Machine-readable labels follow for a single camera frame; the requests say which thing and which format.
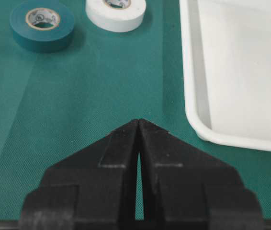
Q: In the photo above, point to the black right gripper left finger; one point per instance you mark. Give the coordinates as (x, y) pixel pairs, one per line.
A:
(93, 189)

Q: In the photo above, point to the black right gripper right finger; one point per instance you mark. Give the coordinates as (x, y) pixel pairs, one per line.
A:
(185, 188)

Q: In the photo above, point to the white tape roll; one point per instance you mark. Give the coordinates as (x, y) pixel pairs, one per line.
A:
(116, 15)

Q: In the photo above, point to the white plastic case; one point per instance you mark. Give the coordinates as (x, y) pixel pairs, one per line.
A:
(226, 50)

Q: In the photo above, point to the green tape roll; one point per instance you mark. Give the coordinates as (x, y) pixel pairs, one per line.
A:
(42, 26)

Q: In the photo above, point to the green table cloth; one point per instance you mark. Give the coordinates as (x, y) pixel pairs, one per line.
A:
(54, 104)

